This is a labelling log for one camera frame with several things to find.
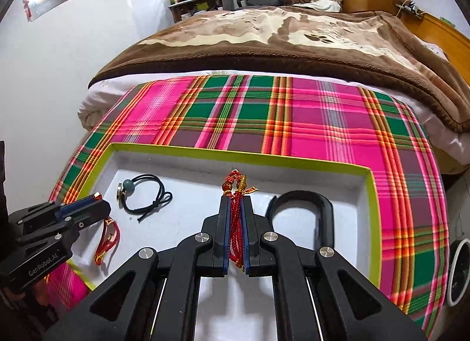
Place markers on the red wall ornament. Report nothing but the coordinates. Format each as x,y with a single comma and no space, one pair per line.
26,7

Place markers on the yellow-rimmed white tray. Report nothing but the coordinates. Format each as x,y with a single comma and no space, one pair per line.
183,186

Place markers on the white round container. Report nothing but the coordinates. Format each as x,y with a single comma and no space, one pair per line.
455,253

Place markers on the power strip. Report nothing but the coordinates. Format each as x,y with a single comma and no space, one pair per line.
407,6

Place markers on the pink green plaid cloth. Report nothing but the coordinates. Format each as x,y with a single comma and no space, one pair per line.
293,124

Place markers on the black wristband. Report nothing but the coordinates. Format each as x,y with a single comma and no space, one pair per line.
325,212

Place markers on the white floral pillow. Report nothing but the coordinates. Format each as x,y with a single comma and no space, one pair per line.
437,50

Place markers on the wooden headboard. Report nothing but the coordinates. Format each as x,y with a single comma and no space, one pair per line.
440,36

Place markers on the brown printed blanket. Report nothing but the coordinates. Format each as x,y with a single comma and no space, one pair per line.
257,51

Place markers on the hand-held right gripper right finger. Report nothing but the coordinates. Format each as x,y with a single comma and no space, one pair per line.
249,238

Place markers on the grey desk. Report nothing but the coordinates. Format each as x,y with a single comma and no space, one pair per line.
191,7

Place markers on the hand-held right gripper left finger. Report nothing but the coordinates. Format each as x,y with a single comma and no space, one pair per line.
226,238

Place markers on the white folded cloth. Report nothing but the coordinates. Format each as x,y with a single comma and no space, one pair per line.
323,5

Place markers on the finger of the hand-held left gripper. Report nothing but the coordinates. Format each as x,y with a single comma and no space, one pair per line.
80,203
93,210

